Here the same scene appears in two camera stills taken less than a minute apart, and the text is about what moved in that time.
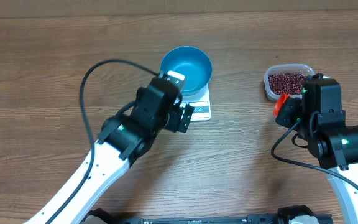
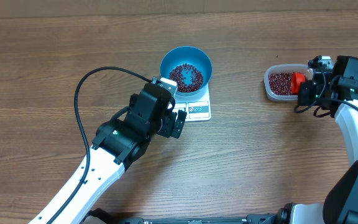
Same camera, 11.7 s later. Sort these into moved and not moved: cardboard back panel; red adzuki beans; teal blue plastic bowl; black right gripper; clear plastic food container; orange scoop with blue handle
Moved: orange scoop with blue handle; black right gripper
Not moved: clear plastic food container; red adzuki beans; cardboard back panel; teal blue plastic bowl
